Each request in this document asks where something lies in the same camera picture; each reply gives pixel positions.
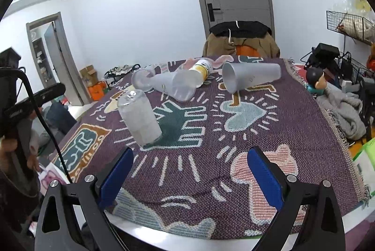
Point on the black-haired doll figure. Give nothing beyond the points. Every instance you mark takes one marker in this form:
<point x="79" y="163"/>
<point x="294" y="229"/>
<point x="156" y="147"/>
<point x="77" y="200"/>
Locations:
<point x="315" y="78"/>

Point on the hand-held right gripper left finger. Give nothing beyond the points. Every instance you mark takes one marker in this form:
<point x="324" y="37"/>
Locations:
<point x="114" y="179"/>

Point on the dark bag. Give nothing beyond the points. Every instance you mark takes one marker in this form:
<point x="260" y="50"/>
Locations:
<point x="60" y="117"/>

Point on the black jacket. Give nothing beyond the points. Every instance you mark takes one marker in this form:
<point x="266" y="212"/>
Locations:
<point x="243" y="28"/>

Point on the purple printed blanket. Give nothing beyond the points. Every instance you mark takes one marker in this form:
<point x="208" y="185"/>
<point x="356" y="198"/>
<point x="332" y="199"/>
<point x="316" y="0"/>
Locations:
<point x="205" y="180"/>

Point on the shoe rack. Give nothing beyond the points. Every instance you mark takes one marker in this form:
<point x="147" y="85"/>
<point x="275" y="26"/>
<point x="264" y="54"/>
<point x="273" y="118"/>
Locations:
<point x="121" y="72"/>

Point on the orange box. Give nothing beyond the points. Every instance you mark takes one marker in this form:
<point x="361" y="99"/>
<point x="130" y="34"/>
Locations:
<point x="98" y="91"/>

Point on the grey fleece blanket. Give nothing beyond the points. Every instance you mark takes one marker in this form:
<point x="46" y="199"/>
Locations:
<point x="342" y="110"/>

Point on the green white package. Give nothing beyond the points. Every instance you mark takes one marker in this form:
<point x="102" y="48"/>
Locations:
<point x="366" y="160"/>

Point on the orange chair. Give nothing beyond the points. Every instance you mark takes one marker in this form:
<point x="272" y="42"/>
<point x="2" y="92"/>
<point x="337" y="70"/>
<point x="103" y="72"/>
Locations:
<point x="247" y="51"/>

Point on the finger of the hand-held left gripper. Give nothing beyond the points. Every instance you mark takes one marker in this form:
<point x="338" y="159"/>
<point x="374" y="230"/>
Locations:
<point x="44" y="95"/>

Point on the clear plastic bag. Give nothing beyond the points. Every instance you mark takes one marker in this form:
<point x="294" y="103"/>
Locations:
<point x="356" y="0"/>

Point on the person's left hand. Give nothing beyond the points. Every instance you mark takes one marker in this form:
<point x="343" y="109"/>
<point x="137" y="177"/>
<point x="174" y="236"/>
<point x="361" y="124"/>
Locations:
<point x="34" y="162"/>

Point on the frosted plastic cup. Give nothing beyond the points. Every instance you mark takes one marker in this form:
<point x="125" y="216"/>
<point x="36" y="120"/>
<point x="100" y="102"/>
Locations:
<point x="140" y="119"/>
<point x="180" y="87"/>
<point x="252" y="75"/>

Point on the grey interior door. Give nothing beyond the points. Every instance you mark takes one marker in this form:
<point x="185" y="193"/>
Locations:
<point x="63" y="63"/>

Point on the pink printed paper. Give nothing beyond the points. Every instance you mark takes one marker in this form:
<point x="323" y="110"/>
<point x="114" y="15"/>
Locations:
<point x="51" y="176"/>

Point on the small clear stemmed cup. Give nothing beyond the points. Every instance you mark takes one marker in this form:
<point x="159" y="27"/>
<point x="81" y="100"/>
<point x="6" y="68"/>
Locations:
<point x="141" y="79"/>

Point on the black equipment case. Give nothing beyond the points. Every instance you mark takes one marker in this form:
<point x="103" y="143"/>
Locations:
<point x="325" y="53"/>

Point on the brown jacket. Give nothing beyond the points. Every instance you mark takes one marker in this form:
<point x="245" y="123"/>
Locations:
<point x="216" y="46"/>

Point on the black handbag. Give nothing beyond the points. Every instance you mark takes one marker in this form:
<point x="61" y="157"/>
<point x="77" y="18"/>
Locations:
<point x="346" y="66"/>

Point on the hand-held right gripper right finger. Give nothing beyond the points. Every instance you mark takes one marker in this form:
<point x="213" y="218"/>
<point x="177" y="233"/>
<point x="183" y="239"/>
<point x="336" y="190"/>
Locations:
<point x="265" y="177"/>

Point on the cardboard box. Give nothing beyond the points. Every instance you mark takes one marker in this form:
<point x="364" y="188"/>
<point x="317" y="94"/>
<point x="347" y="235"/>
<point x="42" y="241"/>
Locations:
<point x="88" y="76"/>

